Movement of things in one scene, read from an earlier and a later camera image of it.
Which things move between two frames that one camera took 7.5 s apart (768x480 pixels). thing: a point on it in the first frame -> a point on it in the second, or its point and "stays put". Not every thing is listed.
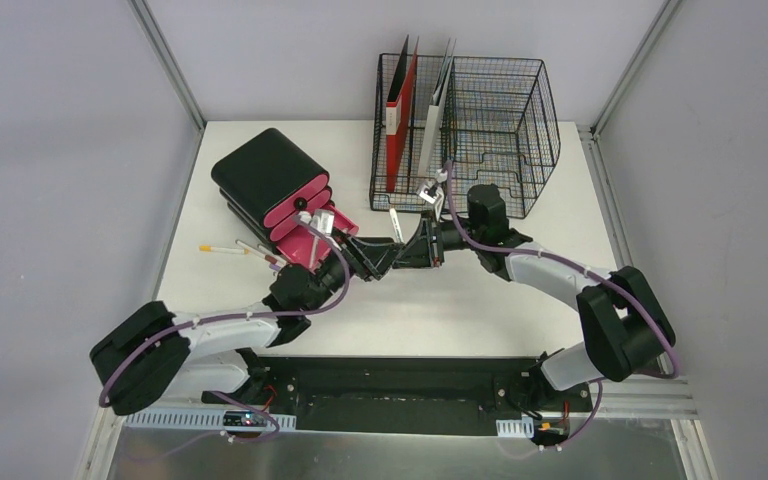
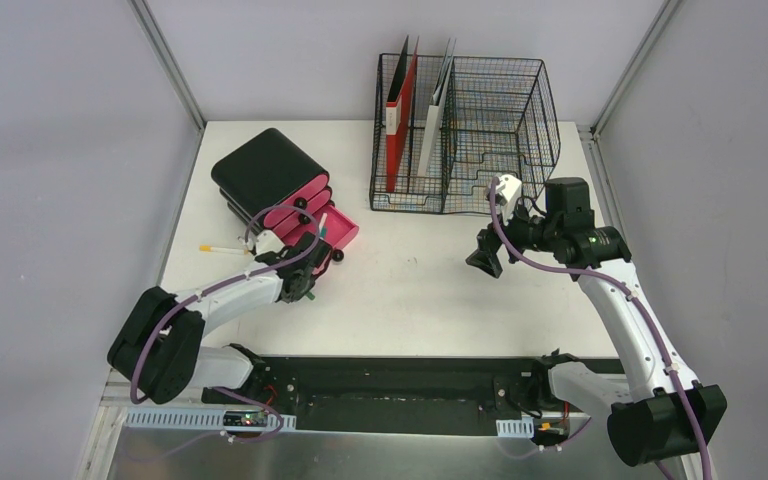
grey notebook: x=436 y=107 stays put
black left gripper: x=355 y=258 -> x=317 y=250
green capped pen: x=397 y=227 -> x=322 y=228
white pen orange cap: x=209 y=248 stays put
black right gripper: x=422 y=249 -> x=489 y=242
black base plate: x=455 y=396 stays put
